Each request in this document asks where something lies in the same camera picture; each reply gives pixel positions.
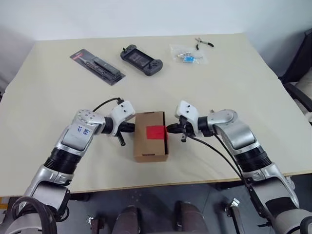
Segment black packaged tool set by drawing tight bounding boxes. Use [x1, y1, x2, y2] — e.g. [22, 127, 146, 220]
[70, 48, 127, 86]

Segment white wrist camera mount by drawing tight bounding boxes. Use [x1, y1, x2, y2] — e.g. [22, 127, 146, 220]
[111, 99, 136, 130]
[174, 99, 200, 135]

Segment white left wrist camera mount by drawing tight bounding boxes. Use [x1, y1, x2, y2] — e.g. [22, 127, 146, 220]
[111, 99, 136, 130]

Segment brown cardboard box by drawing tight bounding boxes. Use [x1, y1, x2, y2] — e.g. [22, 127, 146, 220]
[133, 111, 170, 163]

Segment thick black hose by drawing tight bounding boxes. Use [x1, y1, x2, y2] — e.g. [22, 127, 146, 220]
[11, 196, 58, 234]

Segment black office chair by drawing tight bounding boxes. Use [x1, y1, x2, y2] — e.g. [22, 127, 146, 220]
[277, 30, 312, 125]

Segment clear plastic parts bag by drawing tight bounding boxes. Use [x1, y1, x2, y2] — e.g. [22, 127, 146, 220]
[170, 43, 210, 65]

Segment dark rounded shape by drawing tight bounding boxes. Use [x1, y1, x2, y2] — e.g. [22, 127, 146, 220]
[116, 205, 147, 234]
[174, 201, 208, 234]

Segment black handheld game controller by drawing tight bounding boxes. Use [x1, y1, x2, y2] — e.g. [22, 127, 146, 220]
[119, 43, 163, 77]

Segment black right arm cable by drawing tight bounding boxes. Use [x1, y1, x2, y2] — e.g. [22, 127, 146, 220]
[180, 133, 276, 227]
[213, 133, 247, 182]

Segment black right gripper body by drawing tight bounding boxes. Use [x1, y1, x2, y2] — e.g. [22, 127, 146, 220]
[177, 116, 188, 135]

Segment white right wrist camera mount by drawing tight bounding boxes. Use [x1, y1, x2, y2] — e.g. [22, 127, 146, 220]
[174, 99, 200, 135]

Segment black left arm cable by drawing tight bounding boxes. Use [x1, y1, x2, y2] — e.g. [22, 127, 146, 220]
[92, 97, 124, 113]

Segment black handled pliers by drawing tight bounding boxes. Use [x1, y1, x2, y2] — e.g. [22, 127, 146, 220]
[194, 37, 215, 49]

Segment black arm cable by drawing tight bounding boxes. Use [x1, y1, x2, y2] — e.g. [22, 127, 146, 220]
[213, 133, 247, 182]
[92, 97, 124, 113]
[180, 133, 276, 227]

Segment red tape patch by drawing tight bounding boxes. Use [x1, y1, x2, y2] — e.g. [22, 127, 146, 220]
[146, 125, 169, 141]

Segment dark metal bracket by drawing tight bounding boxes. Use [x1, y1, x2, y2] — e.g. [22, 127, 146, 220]
[89, 214, 105, 234]
[225, 198, 244, 234]

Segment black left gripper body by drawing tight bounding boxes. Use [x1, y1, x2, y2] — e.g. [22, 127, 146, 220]
[114, 123, 128, 137]

